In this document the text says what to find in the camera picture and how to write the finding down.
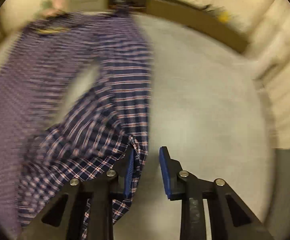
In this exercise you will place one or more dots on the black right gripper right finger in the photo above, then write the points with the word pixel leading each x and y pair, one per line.
pixel 230 217

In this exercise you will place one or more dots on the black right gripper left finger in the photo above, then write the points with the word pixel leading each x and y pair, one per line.
pixel 63 216

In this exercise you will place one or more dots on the purple plaid shirt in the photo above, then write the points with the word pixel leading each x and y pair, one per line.
pixel 74 95

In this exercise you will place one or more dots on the grey floor rug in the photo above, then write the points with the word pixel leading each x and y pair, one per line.
pixel 205 109

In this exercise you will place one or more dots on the white curtain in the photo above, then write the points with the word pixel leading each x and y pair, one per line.
pixel 266 23

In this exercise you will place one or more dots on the grey TV cabinet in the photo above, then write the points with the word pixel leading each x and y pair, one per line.
pixel 176 11

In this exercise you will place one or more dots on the green plastic child chair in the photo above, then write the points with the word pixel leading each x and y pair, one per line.
pixel 45 5

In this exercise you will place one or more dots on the pink plastic child chair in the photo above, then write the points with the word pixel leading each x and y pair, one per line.
pixel 57 7

